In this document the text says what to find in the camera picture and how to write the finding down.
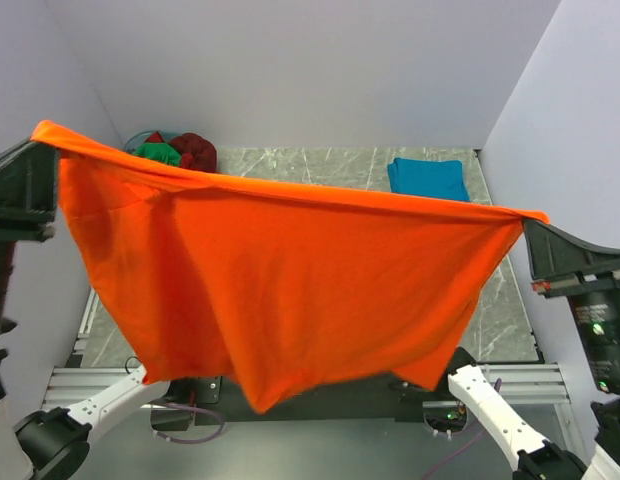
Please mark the orange t shirt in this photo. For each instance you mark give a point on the orange t shirt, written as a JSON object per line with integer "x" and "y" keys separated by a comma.
{"x": 281, "y": 286}

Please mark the aluminium frame rail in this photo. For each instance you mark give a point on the aluminium frame rail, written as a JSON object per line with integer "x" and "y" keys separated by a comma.
{"x": 522, "y": 384}

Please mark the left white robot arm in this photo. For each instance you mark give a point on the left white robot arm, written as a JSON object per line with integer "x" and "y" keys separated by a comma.
{"x": 49, "y": 444}

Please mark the dark red t shirt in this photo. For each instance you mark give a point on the dark red t shirt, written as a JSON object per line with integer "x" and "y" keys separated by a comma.
{"x": 196, "y": 152}

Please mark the folded blue t shirt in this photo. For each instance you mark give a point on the folded blue t shirt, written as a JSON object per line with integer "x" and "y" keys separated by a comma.
{"x": 431, "y": 179}

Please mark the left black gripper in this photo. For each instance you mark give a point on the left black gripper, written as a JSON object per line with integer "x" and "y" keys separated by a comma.
{"x": 24, "y": 185}

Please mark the green t shirt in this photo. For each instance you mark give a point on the green t shirt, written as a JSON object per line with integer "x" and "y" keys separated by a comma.
{"x": 159, "y": 152}

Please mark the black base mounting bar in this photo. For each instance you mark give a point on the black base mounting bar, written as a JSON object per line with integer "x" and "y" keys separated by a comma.
{"x": 382, "y": 396}

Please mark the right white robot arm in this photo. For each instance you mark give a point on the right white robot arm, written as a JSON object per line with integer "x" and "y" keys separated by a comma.
{"x": 530, "y": 454}

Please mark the blue plastic basket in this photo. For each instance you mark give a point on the blue plastic basket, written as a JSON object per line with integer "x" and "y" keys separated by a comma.
{"x": 137, "y": 140}

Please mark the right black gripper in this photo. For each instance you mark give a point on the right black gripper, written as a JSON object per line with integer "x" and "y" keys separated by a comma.
{"x": 556, "y": 258}

